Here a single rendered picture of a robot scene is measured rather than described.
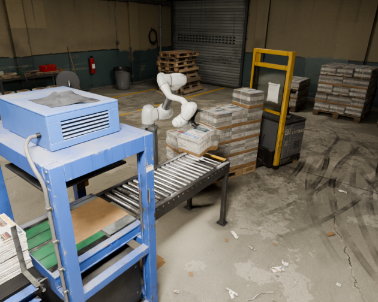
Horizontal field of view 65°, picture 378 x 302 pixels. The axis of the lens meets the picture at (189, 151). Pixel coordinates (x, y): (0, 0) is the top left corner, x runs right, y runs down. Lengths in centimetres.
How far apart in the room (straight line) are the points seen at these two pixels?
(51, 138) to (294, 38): 934
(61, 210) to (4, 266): 58
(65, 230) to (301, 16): 954
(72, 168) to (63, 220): 27
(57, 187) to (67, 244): 34
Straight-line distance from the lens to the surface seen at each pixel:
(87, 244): 219
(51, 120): 165
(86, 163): 160
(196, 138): 290
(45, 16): 992
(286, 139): 501
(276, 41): 1062
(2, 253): 201
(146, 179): 193
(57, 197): 158
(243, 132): 445
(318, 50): 1018
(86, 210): 253
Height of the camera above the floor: 217
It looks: 23 degrees down
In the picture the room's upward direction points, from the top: 1 degrees clockwise
